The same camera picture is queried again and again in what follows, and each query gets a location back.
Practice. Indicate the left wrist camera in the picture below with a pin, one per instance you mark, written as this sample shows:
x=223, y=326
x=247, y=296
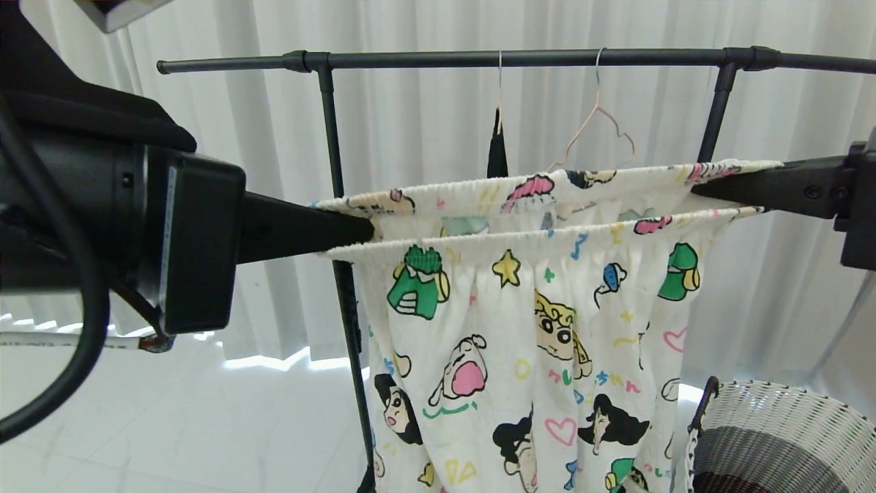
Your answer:
x=68, y=89

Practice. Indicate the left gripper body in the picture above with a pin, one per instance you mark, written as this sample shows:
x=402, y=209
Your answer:
x=198, y=246

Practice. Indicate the white laundry basket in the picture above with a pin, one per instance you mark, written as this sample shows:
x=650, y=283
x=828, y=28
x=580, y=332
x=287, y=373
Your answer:
x=787, y=418

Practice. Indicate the cream printed garment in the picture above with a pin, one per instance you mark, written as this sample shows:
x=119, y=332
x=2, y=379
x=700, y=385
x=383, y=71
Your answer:
x=513, y=411

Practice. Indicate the black clothes rack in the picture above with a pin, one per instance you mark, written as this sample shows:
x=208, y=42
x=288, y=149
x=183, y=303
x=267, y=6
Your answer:
x=410, y=59

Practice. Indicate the white curtain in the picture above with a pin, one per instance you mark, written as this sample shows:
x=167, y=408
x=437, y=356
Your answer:
x=410, y=123

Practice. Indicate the black garment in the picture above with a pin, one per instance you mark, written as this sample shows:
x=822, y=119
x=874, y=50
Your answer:
x=497, y=157

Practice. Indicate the pink clothes hanger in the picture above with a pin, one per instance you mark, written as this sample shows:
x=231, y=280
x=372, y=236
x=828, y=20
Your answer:
x=597, y=103
x=499, y=116

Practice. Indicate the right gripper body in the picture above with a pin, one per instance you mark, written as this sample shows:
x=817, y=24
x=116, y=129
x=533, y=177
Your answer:
x=861, y=205

